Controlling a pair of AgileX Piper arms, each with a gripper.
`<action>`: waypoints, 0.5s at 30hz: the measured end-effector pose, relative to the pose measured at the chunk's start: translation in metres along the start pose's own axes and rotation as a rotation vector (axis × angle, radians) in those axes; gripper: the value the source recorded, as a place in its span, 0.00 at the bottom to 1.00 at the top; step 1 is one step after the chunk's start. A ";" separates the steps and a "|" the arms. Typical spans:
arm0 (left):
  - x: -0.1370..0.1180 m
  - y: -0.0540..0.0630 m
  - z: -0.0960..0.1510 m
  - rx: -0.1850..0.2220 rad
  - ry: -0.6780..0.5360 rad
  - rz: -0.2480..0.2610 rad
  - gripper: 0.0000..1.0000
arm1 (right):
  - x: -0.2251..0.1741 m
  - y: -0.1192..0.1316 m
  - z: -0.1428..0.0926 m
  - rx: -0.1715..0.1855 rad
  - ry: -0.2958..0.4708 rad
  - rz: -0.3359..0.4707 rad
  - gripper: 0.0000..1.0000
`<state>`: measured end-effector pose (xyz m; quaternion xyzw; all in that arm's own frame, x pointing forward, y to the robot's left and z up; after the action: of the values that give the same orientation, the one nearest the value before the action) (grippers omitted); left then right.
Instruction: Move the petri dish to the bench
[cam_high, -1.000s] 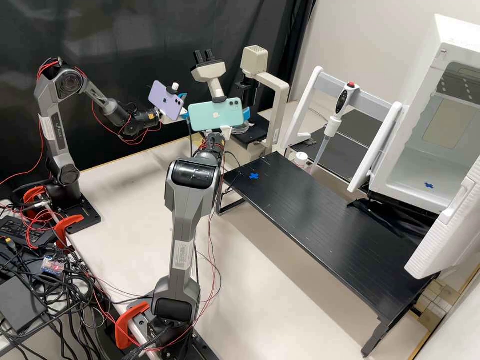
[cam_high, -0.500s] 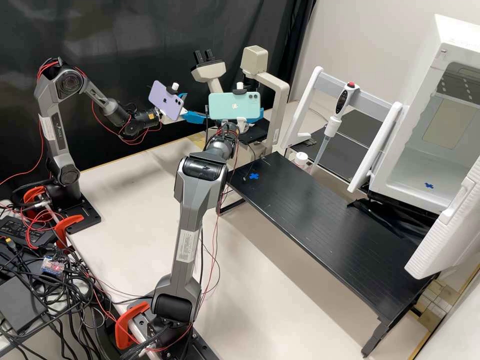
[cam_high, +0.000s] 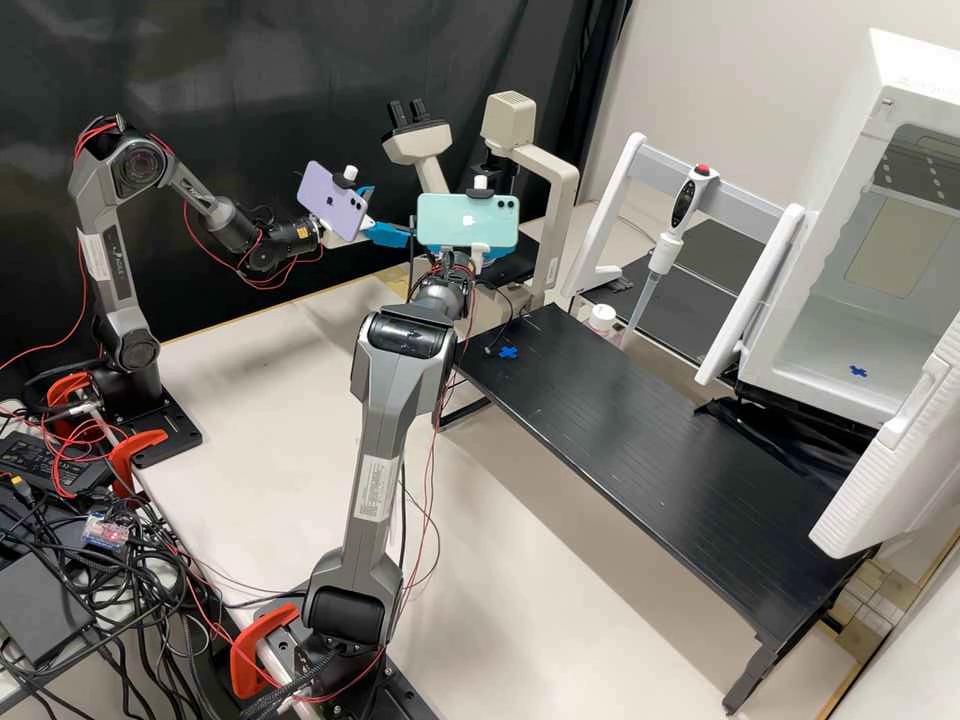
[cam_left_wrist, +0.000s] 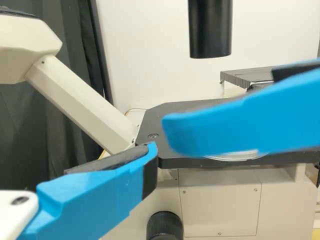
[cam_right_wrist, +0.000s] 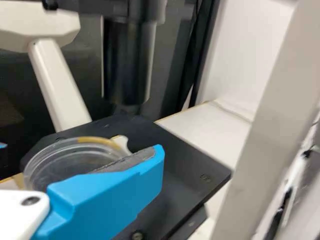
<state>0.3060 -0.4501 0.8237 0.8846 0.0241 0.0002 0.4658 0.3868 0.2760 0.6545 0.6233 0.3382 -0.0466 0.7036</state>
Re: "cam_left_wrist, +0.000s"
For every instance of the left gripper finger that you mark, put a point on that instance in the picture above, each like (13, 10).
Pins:
(87, 195)

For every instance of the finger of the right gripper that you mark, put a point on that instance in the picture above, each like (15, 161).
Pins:
(295, 70)
(250, 125)

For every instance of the petri dish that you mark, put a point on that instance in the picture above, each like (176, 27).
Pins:
(230, 157)

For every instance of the black platform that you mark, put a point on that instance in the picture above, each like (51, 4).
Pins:
(235, 80)

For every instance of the cream microscope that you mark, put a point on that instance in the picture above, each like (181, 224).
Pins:
(212, 212)

